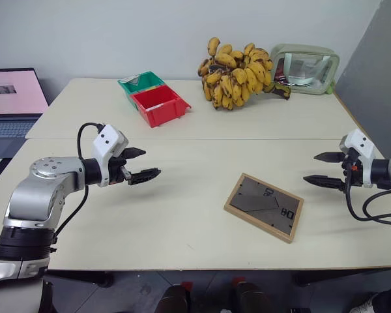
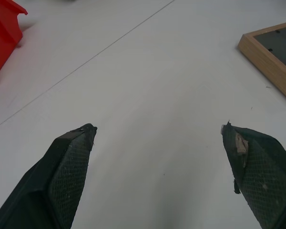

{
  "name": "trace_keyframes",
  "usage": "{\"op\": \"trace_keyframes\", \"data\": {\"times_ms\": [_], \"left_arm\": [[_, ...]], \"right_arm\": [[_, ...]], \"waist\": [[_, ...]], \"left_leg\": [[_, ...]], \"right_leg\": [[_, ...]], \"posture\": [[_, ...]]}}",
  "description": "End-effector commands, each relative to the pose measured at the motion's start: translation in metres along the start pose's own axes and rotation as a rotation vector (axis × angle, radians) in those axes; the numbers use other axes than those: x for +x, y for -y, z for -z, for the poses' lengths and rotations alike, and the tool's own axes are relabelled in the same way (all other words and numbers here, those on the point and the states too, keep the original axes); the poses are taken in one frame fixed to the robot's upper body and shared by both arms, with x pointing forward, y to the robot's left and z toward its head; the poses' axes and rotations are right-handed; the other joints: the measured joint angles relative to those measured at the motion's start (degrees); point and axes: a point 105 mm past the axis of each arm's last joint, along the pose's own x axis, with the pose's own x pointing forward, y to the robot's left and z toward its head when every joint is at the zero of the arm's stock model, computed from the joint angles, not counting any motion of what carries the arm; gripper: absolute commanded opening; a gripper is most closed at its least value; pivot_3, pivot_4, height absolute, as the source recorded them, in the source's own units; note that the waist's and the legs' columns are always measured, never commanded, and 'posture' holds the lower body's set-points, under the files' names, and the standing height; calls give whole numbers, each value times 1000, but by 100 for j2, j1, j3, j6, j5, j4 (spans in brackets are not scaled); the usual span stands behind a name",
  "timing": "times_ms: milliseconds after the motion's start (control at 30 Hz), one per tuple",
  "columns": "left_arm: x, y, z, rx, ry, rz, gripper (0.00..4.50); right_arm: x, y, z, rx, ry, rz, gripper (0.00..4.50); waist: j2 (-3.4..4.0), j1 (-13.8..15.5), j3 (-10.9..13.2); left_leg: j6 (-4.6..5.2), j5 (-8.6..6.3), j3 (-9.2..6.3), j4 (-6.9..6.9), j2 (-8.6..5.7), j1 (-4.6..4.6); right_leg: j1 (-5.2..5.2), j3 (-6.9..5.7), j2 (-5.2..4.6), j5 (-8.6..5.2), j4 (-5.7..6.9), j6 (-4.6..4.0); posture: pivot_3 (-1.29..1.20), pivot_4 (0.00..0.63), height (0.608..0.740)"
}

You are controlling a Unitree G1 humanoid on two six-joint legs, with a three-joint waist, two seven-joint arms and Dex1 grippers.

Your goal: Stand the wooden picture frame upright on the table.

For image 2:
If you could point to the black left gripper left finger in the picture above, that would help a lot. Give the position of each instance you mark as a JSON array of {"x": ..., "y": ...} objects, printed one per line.
[{"x": 59, "y": 181}]

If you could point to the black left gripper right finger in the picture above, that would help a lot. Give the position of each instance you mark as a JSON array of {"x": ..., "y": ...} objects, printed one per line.
[{"x": 262, "y": 176}]

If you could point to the red plastic bin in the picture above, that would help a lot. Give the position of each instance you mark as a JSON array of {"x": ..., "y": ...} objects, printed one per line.
[{"x": 2, "y": 35}]

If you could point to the wooden frame tray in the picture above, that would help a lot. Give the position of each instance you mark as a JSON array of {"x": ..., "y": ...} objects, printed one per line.
[{"x": 269, "y": 55}]

